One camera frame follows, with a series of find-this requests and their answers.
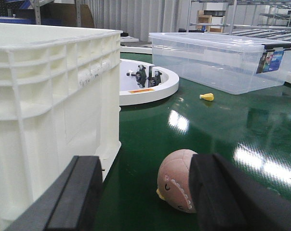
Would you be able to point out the cardboard box on shelf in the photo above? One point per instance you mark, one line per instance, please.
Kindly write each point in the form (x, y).
(207, 20)

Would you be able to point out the white plastic tote crate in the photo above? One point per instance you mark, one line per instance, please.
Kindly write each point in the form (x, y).
(59, 97)

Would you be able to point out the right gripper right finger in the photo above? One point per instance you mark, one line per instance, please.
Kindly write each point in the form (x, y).
(226, 199)

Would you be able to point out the clear plastic storage bin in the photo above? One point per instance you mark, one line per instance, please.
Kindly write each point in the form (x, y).
(233, 64)

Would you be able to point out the black bearing mount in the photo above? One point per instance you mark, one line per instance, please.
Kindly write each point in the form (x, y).
(141, 77)

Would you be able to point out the pink plush football toy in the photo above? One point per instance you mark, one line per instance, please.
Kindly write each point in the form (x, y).
(173, 180)

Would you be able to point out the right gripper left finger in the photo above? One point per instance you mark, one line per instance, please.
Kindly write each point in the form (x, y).
(70, 203)

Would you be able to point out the metal shelving rack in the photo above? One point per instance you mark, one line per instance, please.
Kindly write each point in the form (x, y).
(270, 19)

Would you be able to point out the small yellow plush toy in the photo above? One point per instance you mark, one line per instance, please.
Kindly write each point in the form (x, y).
(207, 97)

